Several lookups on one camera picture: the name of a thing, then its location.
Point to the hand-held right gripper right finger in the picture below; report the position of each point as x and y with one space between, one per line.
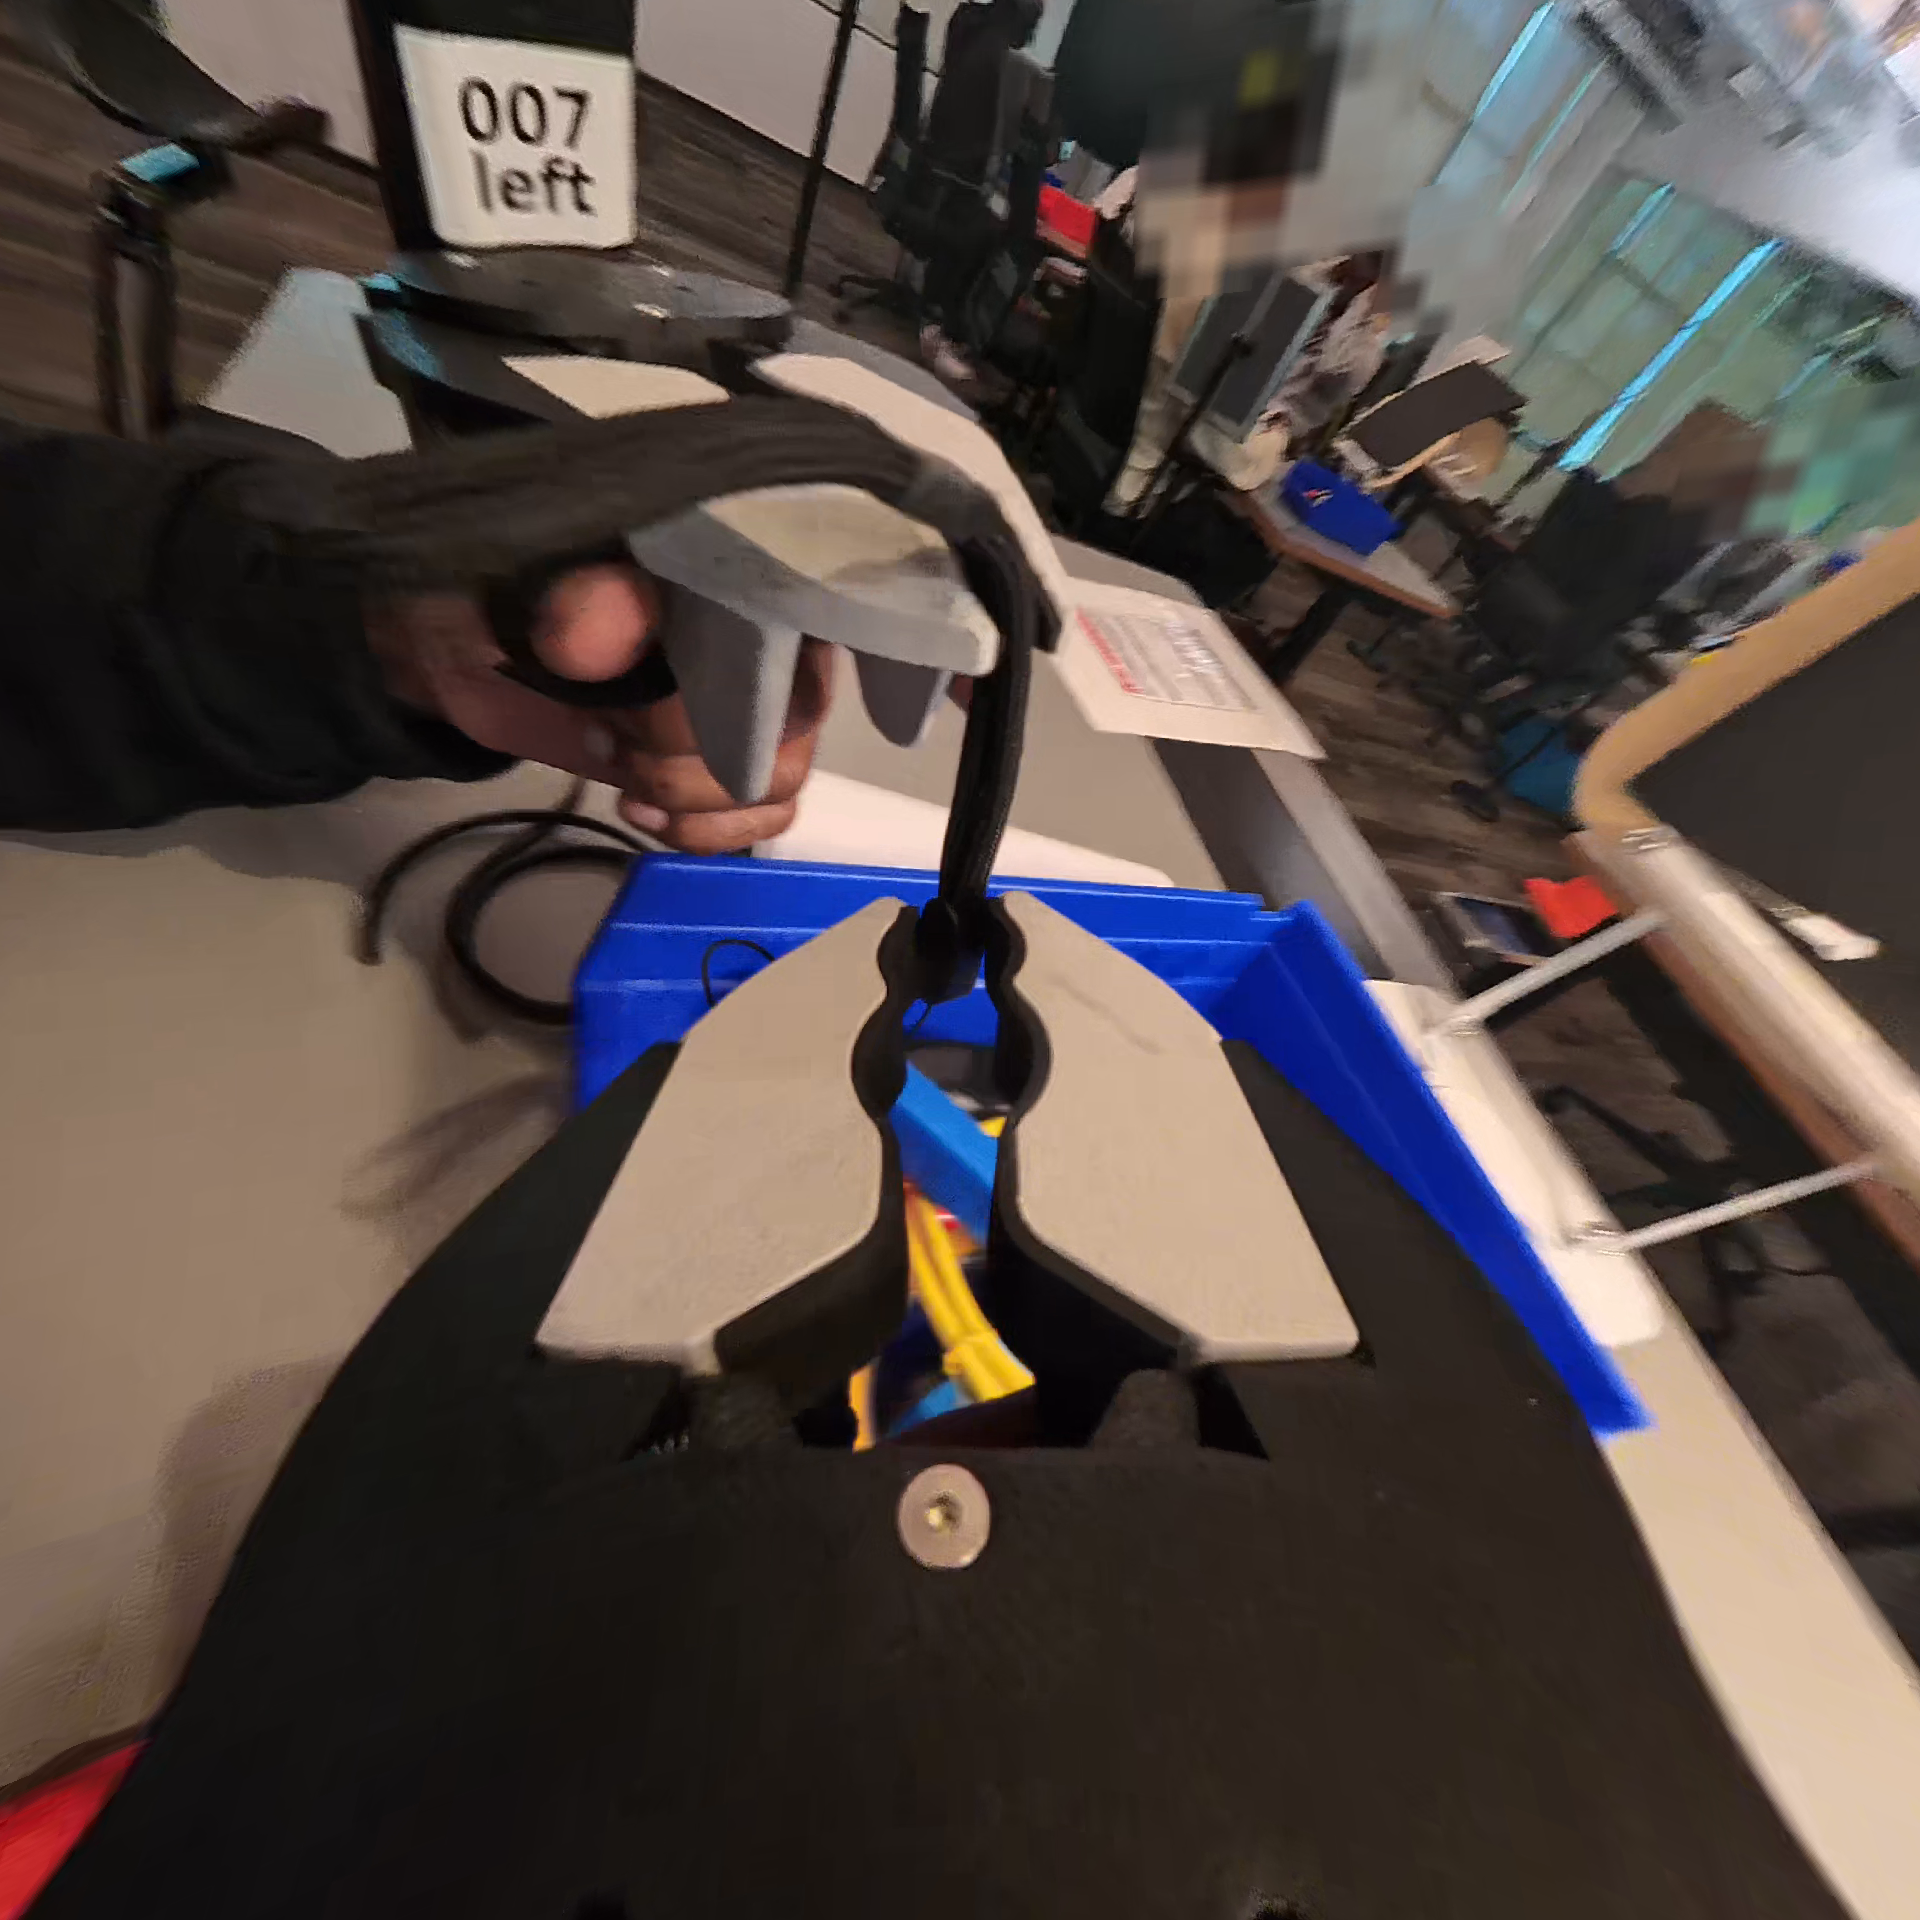
1171 1202

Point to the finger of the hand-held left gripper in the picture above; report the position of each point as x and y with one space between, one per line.
885 409
629 387

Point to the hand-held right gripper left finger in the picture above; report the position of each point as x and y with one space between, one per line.
706 1202

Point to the large blue storage bin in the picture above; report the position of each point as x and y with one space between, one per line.
1350 1051

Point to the light blue plastic divider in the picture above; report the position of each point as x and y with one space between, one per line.
946 1156

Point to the black pole stand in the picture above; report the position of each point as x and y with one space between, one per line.
821 150

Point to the computer monitor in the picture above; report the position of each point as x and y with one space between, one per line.
1261 353

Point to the white paper sheet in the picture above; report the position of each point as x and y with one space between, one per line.
1186 675

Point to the white roll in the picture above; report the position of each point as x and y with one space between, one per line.
902 827

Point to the black stand with blue band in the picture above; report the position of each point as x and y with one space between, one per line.
142 300

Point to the small blue bin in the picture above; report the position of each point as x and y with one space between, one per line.
1343 511

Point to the black panel with wooden rim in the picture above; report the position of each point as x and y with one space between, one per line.
1799 780

